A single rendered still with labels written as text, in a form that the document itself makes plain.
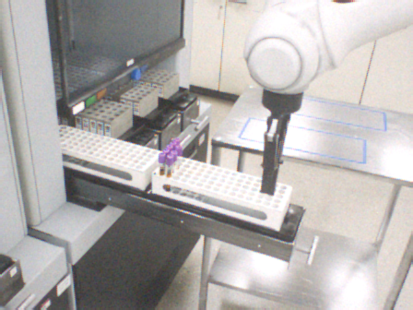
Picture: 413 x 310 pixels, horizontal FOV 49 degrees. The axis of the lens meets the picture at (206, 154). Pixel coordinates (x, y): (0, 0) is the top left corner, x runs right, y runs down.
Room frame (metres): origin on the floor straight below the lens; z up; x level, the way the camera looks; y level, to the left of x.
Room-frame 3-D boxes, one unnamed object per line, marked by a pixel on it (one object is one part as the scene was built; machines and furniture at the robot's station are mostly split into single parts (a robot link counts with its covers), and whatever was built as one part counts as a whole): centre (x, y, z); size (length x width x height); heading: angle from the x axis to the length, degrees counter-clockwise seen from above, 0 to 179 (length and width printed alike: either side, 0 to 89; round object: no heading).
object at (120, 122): (1.10, 0.24, 0.85); 0.12 x 0.02 x 0.06; 161
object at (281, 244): (0.88, 0.09, 0.78); 0.73 x 0.14 x 0.09; 70
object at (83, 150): (0.94, 0.26, 0.83); 0.30 x 0.10 x 0.06; 70
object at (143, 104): (1.24, 0.19, 0.85); 0.12 x 0.02 x 0.06; 160
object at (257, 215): (0.84, -0.04, 0.83); 0.30 x 0.10 x 0.06; 71
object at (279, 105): (0.80, -0.13, 1.06); 0.08 x 0.07 x 0.09; 160
